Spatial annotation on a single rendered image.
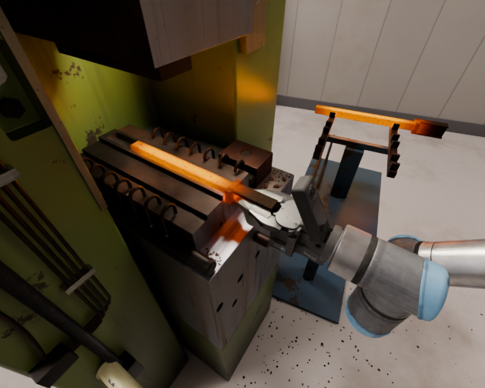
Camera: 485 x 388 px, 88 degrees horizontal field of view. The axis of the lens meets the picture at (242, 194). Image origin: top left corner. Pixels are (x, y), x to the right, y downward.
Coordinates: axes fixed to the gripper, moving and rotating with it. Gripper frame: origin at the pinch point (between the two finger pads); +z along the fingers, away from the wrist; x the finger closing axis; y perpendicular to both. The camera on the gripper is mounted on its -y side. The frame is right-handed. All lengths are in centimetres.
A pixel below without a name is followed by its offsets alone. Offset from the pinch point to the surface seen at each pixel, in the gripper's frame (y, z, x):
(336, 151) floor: 100, 13, 185
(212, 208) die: 1.1, 3.4, -5.8
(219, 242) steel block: 8.6, 0.6, -7.7
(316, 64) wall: 51, 71, 254
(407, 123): 5, -25, 63
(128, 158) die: 1.6, 31.2, -4.1
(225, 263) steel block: 9.0, -3.1, -10.9
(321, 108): 5, 3, 58
